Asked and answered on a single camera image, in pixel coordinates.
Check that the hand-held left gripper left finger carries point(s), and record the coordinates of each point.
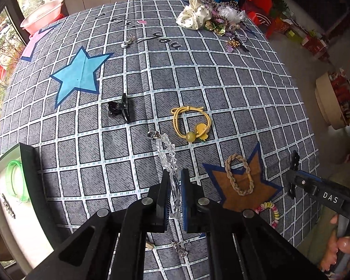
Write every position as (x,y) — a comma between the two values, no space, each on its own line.
(164,205)

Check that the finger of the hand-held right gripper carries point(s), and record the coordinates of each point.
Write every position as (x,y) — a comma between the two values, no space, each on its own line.
(302,183)

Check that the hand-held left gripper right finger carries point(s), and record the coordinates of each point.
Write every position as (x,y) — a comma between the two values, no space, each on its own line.
(185,205)

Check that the beige rabbit hair clip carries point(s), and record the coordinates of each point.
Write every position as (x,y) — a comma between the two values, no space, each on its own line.
(149,245)

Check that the black claw hair clip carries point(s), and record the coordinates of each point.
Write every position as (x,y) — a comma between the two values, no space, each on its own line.
(119,108)

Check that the white shallow box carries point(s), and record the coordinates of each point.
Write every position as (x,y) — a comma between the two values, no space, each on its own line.
(26,233)

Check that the round wooden snack box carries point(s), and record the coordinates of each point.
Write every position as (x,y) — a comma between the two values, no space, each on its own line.
(326,102)

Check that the grey checked star bed sheet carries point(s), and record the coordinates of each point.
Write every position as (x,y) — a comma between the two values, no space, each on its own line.
(192,78)

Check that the red gift box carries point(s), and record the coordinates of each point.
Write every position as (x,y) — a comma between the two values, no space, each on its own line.
(315,46)

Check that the green translucent bangle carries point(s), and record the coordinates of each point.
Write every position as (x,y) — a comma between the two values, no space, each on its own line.
(24,197)

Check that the purple hair clip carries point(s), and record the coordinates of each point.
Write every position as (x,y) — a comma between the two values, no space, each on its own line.
(233,45)

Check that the silver rhinestone hair clip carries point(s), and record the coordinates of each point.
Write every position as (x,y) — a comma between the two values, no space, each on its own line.
(8,207)

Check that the gold sequin bow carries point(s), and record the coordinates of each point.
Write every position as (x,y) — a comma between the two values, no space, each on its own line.
(218,28)

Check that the clear organza scrunchie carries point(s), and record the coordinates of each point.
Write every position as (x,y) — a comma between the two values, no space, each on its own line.
(232,14)

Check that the red plastic chair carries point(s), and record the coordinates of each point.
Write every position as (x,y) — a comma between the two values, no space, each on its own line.
(258,5)

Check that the cream polka dot scrunchie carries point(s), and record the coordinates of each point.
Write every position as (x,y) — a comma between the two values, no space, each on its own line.
(192,14)

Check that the leopard print scrunchie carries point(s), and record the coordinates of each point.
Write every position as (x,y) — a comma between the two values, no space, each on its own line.
(221,5)

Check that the pink plastic basin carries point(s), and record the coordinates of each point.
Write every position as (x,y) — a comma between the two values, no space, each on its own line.
(40,17)

